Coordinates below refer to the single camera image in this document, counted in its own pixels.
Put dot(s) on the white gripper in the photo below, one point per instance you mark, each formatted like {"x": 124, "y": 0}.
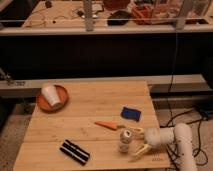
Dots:
{"x": 152, "y": 137}

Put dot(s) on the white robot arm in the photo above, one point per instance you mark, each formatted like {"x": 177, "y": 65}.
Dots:
{"x": 181, "y": 135}

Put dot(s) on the blue sponge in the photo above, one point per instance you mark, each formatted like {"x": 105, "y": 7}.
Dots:
{"x": 130, "y": 113}

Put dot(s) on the orange toy carrot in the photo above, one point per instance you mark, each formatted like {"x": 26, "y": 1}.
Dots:
{"x": 109, "y": 125}

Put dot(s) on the black white striped block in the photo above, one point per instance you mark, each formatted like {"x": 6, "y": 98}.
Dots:
{"x": 75, "y": 152}

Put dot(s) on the white cup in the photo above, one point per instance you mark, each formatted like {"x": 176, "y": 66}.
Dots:
{"x": 50, "y": 94}

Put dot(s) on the orange plate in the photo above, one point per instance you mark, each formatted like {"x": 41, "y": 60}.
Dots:
{"x": 44, "y": 105}

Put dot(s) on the black cap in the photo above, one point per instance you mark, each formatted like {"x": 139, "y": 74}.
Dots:
{"x": 118, "y": 18}

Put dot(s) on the red crate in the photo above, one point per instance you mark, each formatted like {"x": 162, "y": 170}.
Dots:
{"x": 142, "y": 14}

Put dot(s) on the grey metal post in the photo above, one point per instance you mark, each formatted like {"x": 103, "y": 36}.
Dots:
{"x": 87, "y": 4}

